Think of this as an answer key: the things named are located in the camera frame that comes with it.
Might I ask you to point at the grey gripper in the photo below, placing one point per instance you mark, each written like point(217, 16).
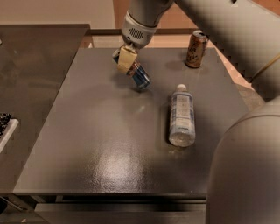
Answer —
point(135, 34)

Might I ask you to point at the red bull can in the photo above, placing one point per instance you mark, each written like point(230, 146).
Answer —
point(136, 71)

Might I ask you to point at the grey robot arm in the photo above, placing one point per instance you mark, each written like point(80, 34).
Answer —
point(244, 176)

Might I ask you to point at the brown gold soda can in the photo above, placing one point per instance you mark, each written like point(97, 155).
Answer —
point(196, 49)

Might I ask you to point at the clear plastic water bottle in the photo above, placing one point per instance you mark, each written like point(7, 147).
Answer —
point(182, 125)

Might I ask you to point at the white tray with black items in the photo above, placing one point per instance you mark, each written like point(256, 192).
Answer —
point(8, 126)

